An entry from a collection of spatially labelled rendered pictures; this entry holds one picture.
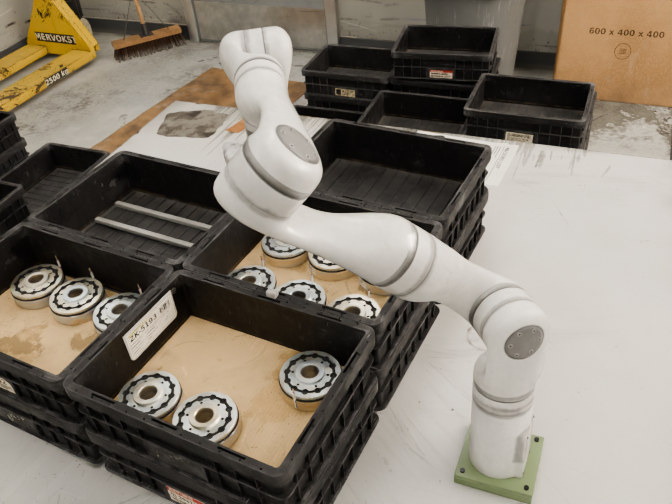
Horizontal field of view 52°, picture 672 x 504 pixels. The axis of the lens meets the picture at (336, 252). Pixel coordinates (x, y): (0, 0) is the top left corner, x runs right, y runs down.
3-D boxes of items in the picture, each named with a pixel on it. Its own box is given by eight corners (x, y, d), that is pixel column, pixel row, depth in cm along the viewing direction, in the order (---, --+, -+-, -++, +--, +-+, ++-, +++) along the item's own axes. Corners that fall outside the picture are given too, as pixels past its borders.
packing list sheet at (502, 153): (520, 143, 193) (520, 141, 192) (503, 187, 176) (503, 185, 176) (407, 129, 204) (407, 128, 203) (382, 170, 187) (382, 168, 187)
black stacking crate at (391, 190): (489, 192, 156) (493, 148, 149) (443, 270, 136) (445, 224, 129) (335, 160, 172) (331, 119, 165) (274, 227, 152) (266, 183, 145)
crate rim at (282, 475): (62, 395, 106) (57, 385, 104) (180, 277, 126) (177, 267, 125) (284, 491, 90) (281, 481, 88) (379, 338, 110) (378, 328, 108)
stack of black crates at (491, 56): (499, 126, 312) (507, 27, 283) (483, 164, 288) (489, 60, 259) (409, 116, 326) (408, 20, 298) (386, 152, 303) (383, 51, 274)
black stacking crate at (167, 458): (83, 433, 112) (60, 387, 105) (192, 315, 132) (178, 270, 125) (292, 529, 96) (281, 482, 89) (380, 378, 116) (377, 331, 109)
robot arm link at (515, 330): (560, 309, 92) (547, 401, 101) (525, 270, 99) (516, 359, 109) (496, 325, 90) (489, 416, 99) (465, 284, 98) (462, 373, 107)
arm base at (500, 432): (531, 442, 115) (541, 367, 105) (519, 486, 108) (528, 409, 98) (476, 427, 118) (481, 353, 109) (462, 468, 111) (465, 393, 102)
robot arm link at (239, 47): (214, 26, 100) (216, 67, 90) (274, 18, 101) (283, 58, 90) (223, 70, 105) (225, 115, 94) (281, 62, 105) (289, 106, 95)
